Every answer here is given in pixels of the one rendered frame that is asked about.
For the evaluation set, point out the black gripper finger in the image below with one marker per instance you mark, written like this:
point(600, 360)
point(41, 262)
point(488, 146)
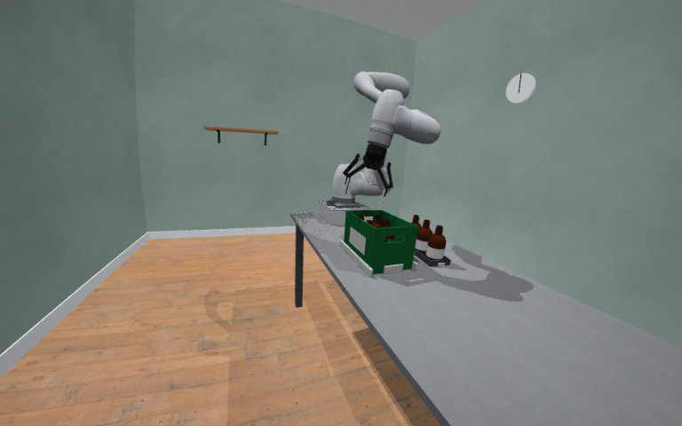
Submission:
point(348, 176)
point(388, 166)

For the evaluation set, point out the green bottle crate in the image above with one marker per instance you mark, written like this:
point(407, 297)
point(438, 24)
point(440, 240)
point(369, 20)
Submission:
point(368, 242)

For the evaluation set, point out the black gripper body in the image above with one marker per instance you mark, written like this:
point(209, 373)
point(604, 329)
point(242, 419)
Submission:
point(375, 154)

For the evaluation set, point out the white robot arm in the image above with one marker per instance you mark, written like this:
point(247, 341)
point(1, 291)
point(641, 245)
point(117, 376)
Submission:
point(389, 117)

